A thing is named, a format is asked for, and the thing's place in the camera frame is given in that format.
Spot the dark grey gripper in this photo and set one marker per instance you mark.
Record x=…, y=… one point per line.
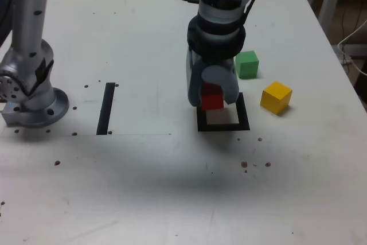
x=218, y=62

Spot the red cube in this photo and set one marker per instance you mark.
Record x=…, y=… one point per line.
x=212, y=101

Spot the green cube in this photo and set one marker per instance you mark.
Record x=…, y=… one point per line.
x=246, y=67

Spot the yellow cube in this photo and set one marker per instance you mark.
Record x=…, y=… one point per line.
x=275, y=95

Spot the black tape square outline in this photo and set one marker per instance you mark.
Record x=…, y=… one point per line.
x=223, y=127

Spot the black tape strip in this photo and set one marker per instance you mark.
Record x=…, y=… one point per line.
x=105, y=107

